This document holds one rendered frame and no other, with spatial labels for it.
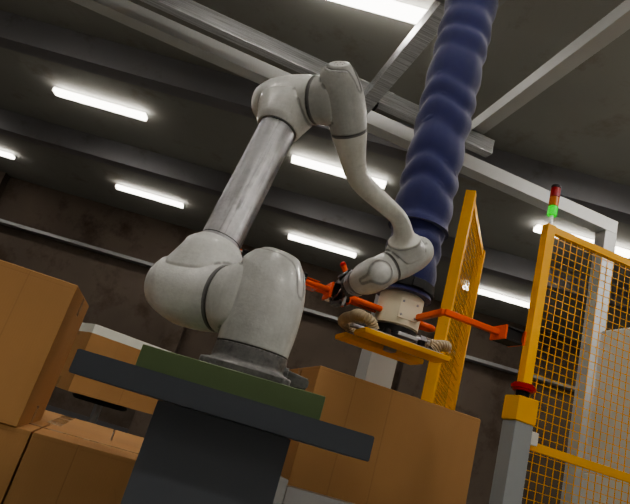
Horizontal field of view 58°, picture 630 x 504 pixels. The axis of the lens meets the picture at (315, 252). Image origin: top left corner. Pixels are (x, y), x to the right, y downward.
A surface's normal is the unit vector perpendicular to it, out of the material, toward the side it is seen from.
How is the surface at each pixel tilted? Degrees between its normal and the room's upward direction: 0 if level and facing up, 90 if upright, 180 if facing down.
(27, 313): 90
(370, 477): 90
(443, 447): 90
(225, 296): 93
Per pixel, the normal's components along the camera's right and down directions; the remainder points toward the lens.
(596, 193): 0.06, -0.31
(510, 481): 0.31, -0.23
